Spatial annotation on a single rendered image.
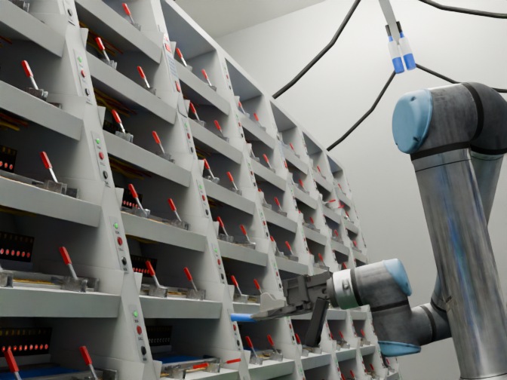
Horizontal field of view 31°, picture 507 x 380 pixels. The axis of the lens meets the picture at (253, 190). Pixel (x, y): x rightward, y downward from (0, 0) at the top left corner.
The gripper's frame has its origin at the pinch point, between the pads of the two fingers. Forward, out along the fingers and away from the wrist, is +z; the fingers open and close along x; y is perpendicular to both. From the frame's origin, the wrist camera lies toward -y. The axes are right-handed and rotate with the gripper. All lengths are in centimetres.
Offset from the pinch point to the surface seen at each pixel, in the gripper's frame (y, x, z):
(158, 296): 8.6, 14.1, 18.5
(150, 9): 99, -25, 20
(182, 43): 110, -78, 27
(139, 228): 24.0, 19.6, 18.2
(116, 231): 20.4, 36.4, 16.9
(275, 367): -8, -74, 16
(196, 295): 11.0, -12.8, 18.0
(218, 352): -3.1, -30.2, 20.4
